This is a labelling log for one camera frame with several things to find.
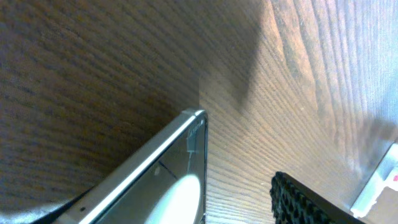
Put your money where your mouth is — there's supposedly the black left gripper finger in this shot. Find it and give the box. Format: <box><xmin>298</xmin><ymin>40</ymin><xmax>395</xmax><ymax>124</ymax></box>
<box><xmin>270</xmin><ymin>171</ymin><xmax>363</xmax><ymax>224</ymax></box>

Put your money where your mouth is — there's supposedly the black Samsung Galaxy smartphone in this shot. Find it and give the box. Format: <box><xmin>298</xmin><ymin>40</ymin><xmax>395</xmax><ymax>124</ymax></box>
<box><xmin>55</xmin><ymin>109</ymin><xmax>208</xmax><ymax>224</ymax></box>

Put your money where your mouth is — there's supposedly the white power strip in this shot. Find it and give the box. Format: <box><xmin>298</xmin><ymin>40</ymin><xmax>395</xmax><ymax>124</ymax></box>
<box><xmin>350</xmin><ymin>143</ymin><xmax>397</xmax><ymax>223</ymax></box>

